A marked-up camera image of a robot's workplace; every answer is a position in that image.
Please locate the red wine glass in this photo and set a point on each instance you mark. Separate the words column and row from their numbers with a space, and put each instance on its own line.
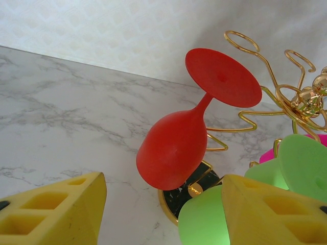
column 173, row 148

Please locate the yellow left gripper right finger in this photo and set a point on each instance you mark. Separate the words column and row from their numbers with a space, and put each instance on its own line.
column 255, row 217

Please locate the pink wine glass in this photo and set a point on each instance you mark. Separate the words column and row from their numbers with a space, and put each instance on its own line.
column 268, row 155

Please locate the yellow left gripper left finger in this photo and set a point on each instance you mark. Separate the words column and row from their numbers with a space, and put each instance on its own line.
column 64, row 219

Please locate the green wine glass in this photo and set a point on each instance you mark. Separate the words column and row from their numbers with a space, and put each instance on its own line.
column 301, row 163

